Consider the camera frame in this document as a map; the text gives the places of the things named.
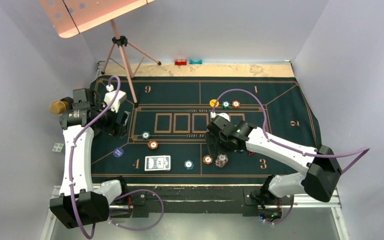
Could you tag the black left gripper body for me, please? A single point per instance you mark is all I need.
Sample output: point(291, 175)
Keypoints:
point(107, 123)

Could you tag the yellow big blind button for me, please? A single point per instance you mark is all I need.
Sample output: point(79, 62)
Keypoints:
point(214, 103)

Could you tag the white pink chip stack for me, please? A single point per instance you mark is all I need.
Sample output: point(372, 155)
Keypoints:
point(221, 160)

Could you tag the gold microphone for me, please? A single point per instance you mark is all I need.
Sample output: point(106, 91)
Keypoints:
point(60, 106)

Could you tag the orange yellow poker chip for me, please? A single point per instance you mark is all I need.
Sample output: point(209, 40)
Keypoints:
point(152, 144)

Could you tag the teal block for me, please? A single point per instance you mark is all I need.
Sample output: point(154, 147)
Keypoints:
point(195, 61)

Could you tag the green blue poker chip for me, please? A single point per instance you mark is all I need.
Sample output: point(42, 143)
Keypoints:
point(145, 135)

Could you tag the red block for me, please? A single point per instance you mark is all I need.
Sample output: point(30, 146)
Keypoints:
point(180, 62)

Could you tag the green poker mat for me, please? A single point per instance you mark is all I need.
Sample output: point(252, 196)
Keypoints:
point(176, 111)

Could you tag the purple small blind button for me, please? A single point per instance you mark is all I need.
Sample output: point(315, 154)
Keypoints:
point(118, 152)

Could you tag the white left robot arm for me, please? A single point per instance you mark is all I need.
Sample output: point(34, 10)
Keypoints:
point(82, 116)

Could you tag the orange yellow chip stack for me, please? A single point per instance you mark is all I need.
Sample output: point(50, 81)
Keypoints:
point(207, 159)

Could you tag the white left camera box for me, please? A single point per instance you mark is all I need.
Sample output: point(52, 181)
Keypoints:
point(114, 99)

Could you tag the grey lego brick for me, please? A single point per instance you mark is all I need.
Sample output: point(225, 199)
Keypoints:
point(58, 147)

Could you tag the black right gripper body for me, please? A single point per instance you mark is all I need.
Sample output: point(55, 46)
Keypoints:
point(222, 144)

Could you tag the blue white card deck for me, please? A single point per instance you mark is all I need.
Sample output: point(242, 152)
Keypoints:
point(158, 163)

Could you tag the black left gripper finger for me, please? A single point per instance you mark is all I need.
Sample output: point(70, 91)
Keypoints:
point(125, 118)
point(119, 130)

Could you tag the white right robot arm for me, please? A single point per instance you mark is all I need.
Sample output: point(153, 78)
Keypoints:
point(317, 171)

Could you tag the pink music stand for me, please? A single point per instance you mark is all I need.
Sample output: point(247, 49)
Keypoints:
point(73, 17)

